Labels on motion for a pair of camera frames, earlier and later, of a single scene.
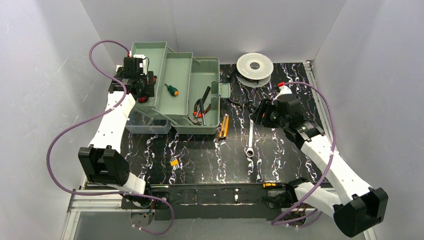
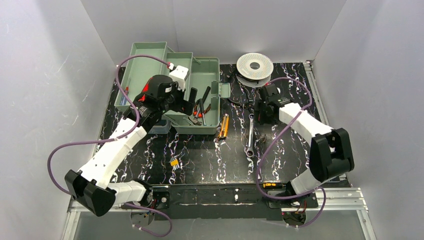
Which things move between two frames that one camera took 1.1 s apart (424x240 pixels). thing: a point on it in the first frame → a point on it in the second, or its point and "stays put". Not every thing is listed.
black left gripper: [145, 84] → [185, 102]
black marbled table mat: [241, 152] stays put
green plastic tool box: [187, 89] stays put
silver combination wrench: [250, 152] stays put
